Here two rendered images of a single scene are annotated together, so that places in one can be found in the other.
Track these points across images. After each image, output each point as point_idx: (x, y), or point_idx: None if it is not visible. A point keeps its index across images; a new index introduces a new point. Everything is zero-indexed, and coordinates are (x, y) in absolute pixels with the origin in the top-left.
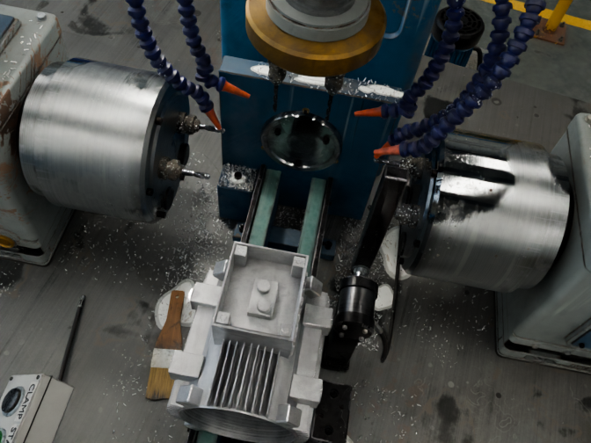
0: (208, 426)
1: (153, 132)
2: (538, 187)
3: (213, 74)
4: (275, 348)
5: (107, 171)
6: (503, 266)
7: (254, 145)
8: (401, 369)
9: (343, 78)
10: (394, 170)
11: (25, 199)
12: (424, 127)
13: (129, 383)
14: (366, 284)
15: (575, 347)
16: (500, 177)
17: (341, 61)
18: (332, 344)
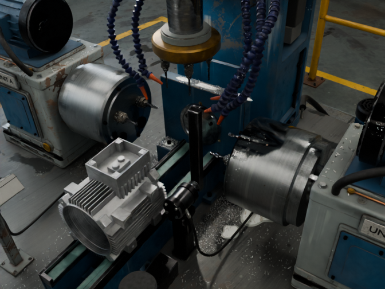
0: (80, 238)
1: (114, 93)
2: (296, 148)
3: (146, 69)
4: (112, 187)
5: (88, 108)
6: (269, 194)
7: (179, 125)
8: (220, 272)
9: (192, 69)
10: (193, 108)
11: (59, 124)
12: (233, 102)
13: (69, 230)
14: (188, 187)
15: (337, 285)
16: (275, 139)
17: (182, 54)
18: (173, 232)
